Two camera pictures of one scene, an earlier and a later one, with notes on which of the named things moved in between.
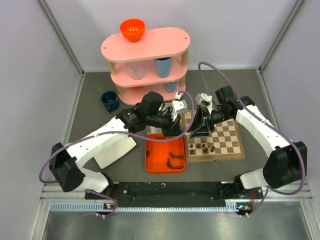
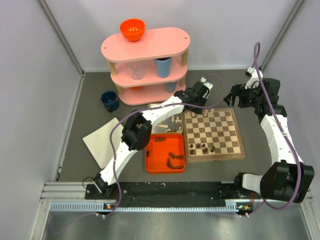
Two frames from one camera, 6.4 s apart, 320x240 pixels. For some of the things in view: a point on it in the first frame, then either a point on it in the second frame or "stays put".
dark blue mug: [110, 100] stays put
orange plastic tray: [165, 157] stays put
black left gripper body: [162, 120] → [201, 101]
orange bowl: [132, 29] stays put
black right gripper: [199, 127] → [239, 90]
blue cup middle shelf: [163, 67] stays put
